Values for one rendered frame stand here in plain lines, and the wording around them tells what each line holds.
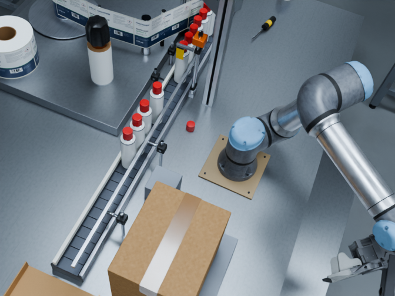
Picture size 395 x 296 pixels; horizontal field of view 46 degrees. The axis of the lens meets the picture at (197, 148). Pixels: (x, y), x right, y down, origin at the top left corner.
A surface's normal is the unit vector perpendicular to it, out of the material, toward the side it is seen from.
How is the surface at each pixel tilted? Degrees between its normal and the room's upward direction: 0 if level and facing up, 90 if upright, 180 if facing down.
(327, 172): 0
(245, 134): 7
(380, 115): 0
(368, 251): 13
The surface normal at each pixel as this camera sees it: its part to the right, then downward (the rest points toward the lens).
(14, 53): 0.43, 0.77
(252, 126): -0.01, -0.50
